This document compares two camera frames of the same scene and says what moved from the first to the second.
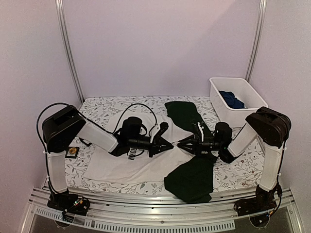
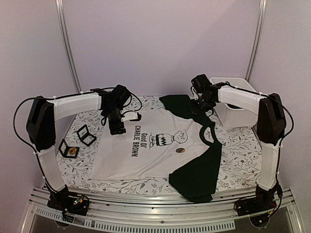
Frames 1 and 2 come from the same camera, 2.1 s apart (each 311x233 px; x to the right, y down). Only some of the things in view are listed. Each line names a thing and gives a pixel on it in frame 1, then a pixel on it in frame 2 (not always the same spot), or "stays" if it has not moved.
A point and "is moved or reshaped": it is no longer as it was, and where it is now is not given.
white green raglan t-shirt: [188, 176] is moved or reshaped
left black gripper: [157, 147] to [116, 129]
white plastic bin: [233, 99] stays
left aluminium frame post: [60, 11] stays
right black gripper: [196, 141] to [201, 106]
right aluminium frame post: [260, 24] stays
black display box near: [72, 152] stays
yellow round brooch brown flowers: [73, 150] stays
